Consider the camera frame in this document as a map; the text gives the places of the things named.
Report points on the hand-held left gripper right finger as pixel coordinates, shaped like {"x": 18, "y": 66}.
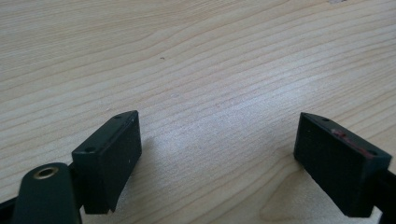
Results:
{"x": 336, "y": 165}

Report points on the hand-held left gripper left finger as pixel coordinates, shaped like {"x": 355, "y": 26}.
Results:
{"x": 107, "y": 161}

